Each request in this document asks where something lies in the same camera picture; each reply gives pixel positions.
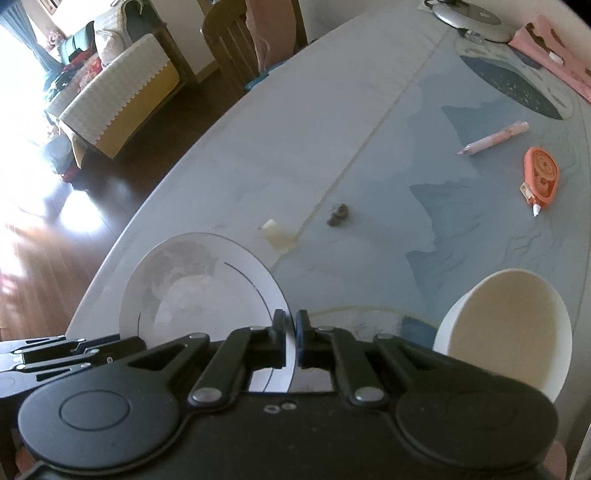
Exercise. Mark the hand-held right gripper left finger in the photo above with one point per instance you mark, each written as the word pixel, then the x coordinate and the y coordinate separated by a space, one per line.
pixel 280 325

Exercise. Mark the small dark object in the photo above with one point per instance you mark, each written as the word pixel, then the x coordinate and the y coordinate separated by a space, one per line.
pixel 338 216

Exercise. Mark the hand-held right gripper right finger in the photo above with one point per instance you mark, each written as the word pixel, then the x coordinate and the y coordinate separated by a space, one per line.
pixel 302 334

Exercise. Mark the grey lamp base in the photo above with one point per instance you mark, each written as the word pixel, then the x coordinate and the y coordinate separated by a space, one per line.
pixel 475 16

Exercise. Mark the wooden chair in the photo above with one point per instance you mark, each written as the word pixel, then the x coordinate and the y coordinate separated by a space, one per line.
pixel 231 41

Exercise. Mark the blue curtain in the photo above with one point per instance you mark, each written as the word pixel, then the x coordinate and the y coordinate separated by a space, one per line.
pixel 23 27

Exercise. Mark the small silver plug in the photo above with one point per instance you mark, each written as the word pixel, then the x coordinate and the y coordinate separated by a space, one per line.
pixel 470 34

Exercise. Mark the striped teal cushion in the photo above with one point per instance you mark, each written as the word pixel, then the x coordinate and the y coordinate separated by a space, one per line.
pixel 258 81

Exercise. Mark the blue printed table mat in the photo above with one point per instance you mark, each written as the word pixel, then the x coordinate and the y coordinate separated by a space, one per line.
pixel 392 207

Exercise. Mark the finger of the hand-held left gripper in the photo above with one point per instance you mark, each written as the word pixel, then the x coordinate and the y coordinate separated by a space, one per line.
pixel 106 348
pixel 41 376

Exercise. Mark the cream bowl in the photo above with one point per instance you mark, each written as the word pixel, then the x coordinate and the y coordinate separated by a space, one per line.
pixel 508 323

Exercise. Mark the orange correction tape dispenser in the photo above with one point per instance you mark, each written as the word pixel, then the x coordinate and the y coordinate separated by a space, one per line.
pixel 540 175

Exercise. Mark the yellow sofa with white cover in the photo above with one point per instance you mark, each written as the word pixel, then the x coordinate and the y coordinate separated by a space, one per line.
pixel 124 87

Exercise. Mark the white plate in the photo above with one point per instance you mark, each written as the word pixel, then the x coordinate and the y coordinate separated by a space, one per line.
pixel 194 286

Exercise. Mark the pink cloth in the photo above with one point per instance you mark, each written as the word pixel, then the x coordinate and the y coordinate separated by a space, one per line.
pixel 268 32

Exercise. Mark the pink pen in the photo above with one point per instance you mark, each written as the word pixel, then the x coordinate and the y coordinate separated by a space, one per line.
pixel 494 137

